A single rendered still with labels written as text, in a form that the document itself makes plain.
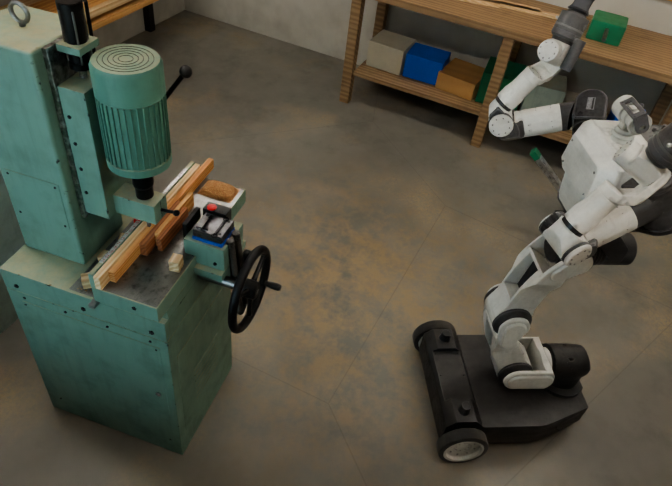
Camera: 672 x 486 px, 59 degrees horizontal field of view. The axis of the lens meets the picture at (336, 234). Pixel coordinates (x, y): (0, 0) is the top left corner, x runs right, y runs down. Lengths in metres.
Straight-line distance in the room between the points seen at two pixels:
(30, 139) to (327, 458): 1.57
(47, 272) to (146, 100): 0.73
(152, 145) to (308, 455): 1.41
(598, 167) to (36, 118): 1.52
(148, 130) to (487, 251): 2.29
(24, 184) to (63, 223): 0.15
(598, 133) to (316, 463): 1.57
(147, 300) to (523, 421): 1.56
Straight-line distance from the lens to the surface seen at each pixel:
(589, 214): 1.56
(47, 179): 1.86
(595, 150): 1.86
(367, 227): 3.38
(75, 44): 1.65
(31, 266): 2.08
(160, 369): 2.04
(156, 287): 1.79
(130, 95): 1.55
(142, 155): 1.65
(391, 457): 2.54
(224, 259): 1.83
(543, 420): 2.62
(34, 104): 1.71
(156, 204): 1.80
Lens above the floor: 2.22
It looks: 42 degrees down
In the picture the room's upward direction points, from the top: 8 degrees clockwise
